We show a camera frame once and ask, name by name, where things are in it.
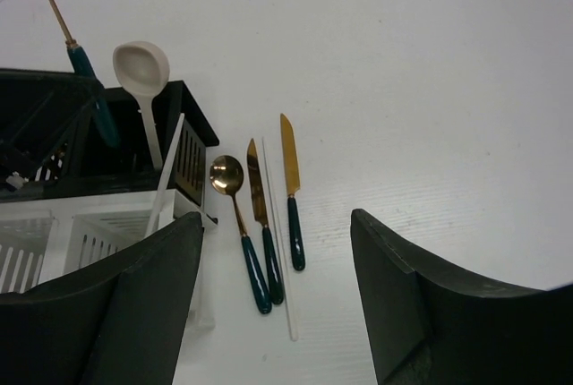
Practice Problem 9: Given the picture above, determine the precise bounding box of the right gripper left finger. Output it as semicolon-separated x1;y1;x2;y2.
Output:
1;212;203;384

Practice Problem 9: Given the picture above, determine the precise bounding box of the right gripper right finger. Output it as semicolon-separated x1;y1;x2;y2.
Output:
350;210;572;384

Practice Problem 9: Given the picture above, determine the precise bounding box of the gold knife green handle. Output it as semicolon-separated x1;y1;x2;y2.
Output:
280;114;306;271
246;139;285;305
48;0;121;148

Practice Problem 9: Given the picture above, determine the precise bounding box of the beige ceramic spoon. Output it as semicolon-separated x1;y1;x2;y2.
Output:
113;41;170;170

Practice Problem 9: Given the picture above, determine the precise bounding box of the white utensil container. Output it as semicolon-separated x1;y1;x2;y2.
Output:
0;187;219;332

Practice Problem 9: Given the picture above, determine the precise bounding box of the black utensil container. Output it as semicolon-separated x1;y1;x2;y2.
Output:
1;81;219;207

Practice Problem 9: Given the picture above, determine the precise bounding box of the gold spoon green handle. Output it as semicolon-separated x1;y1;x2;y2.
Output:
210;155;272;315

